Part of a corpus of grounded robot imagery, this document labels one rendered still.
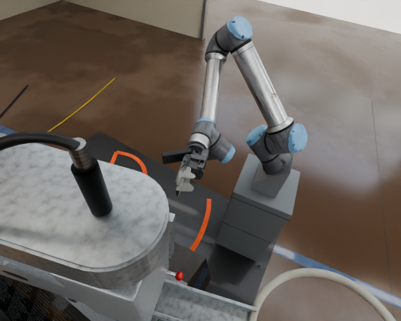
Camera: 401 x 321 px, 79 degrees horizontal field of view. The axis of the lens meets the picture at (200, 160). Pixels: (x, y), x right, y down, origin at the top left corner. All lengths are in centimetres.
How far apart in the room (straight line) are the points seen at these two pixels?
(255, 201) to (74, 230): 130
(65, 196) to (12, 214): 9
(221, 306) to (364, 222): 231
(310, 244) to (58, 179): 240
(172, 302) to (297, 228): 186
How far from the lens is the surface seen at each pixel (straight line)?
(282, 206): 169
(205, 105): 123
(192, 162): 89
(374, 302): 111
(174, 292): 108
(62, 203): 55
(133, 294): 60
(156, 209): 50
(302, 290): 248
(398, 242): 324
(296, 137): 135
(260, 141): 145
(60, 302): 144
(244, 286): 229
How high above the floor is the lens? 217
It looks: 48 degrees down
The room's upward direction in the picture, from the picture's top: 8 degrees clockwise
